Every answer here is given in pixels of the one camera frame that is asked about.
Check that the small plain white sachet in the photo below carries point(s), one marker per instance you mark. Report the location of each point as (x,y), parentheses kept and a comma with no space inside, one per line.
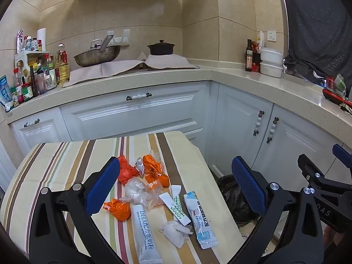
(175,190)

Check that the white wall rack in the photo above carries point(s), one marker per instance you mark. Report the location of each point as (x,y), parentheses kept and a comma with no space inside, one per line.
(121,37)

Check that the steel wok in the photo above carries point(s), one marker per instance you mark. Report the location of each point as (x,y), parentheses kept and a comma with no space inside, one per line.
(93,57)

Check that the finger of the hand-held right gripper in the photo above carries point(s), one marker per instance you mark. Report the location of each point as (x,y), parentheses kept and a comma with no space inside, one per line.
(342,154)
(310,167)

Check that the striped tablecloth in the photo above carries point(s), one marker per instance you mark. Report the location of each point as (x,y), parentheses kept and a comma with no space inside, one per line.
(68,165)

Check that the small orange plastic bag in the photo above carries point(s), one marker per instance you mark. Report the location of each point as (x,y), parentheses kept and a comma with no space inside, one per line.
(118,209)

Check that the white plastic container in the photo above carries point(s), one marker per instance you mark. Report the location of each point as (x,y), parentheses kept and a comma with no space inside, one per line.
(271,70)
(271,55)

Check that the black pot with lid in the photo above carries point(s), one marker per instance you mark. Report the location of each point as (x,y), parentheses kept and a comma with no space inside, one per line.
(161,49)

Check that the red plastic rack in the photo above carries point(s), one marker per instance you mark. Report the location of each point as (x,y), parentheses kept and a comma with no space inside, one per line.
(334,95)

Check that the large beige stove cloth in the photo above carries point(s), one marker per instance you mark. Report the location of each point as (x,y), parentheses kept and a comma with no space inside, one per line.
(110,70)

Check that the small white cabinet door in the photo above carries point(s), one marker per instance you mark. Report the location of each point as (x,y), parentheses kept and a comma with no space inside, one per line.
(41,137)

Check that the dark olive oil bottle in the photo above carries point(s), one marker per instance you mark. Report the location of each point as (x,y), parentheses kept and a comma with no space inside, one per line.
(249,57)

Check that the clear wrapper with orange print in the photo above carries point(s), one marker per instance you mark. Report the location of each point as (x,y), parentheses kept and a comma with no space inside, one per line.
(155,198)

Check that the blue and white bag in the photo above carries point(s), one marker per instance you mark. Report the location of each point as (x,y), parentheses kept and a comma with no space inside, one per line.
(5,93)

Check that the white wall socket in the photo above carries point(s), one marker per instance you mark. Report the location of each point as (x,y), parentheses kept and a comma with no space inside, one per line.
(272,36)

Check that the wide white cabinet front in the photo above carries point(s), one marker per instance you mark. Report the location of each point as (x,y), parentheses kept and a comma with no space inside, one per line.
(123,118)

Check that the black trash bag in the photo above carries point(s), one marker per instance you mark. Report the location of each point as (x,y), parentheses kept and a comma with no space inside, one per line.
(233,198)

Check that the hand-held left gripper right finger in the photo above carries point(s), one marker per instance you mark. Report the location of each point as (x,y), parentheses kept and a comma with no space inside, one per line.
(249,184)

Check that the silver foil wrapper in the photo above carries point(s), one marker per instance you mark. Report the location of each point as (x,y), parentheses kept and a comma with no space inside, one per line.
(140,167)

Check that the white and green sachet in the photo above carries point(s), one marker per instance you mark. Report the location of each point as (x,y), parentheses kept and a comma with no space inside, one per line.
(176,210)

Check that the small beige stove cloth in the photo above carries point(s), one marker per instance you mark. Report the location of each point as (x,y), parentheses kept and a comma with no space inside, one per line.
(167,60)

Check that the red plastic bag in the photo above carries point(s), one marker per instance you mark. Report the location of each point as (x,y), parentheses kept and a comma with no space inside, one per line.
(127,172)

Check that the long white sachet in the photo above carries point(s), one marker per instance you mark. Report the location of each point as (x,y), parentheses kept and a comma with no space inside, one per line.
(147,231)

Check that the large cooking oil bottle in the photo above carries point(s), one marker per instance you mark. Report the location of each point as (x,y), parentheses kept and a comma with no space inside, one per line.
(62,67)

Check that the dark condiment box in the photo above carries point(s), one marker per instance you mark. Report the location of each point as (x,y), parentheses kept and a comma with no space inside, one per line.
(256,62)

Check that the white paper roll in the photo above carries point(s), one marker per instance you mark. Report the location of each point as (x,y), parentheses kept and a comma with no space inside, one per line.
(41,40)

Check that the large orange plastic bag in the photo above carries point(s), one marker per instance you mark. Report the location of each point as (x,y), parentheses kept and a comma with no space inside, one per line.
(154,167)

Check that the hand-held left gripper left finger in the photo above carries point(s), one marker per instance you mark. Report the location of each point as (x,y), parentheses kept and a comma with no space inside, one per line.
(103,184)

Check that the cluster of condiment bottles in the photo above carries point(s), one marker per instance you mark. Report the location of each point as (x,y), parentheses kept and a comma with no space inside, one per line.
(35,74)

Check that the clear plastic bag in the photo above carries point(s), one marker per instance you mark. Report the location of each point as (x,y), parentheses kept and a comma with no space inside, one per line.
(136,189)

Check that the white corner cabinet door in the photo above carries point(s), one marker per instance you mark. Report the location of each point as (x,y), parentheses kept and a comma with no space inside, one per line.
(236,132)

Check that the white tissue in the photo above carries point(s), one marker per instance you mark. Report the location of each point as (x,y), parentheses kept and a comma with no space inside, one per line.
(173,232)

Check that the blue and white sachet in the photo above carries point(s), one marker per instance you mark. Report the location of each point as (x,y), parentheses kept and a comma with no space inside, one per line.
(200,220)

